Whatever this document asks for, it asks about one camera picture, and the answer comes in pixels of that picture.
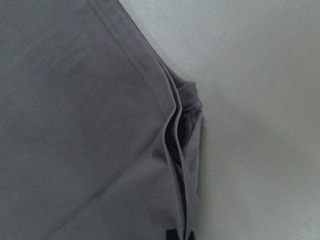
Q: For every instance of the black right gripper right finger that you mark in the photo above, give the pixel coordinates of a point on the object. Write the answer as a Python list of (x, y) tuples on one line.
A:
[(191, 236)]

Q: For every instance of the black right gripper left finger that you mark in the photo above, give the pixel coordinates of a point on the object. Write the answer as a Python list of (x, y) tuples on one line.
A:
[(172, 234)]

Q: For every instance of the dark brown t-shirt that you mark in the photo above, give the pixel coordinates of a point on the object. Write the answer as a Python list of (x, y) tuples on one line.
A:
[(99, 138)]

